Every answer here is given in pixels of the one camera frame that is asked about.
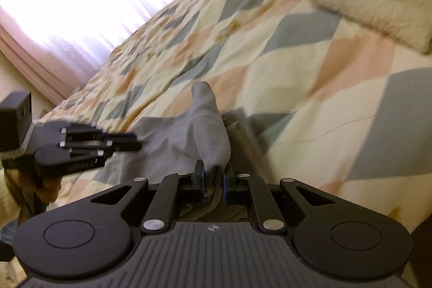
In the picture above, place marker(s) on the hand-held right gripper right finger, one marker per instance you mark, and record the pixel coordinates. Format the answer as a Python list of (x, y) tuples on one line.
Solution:
[(225, 188)]

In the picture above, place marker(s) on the pink curtain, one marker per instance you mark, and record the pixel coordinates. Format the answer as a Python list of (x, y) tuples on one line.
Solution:
[(40, 68)]

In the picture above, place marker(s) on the grey pants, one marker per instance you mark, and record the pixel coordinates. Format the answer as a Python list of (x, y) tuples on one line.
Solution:
[(206, 132)]

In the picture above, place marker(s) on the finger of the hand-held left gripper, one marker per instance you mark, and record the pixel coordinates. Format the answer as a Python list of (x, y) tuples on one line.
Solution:
[(87, 131), (118, 147)]

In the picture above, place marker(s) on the checked pastel quilt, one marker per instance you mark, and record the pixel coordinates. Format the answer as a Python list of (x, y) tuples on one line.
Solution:
[(303, 89)]

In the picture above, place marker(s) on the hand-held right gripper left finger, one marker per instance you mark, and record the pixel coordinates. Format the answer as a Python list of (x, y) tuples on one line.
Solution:
[(201, 178)]

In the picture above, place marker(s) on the person's left hand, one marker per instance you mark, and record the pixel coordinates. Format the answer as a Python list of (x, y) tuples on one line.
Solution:
[(44, 188)]

